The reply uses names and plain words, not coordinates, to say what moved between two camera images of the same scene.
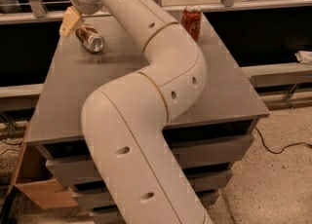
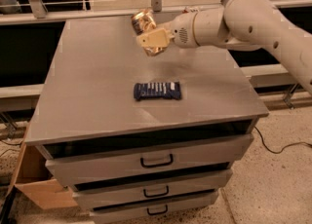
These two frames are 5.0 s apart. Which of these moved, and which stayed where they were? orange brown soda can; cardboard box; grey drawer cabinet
Moved: orange brown soda can
Stayed: cardboard box; grey drawer cabinet
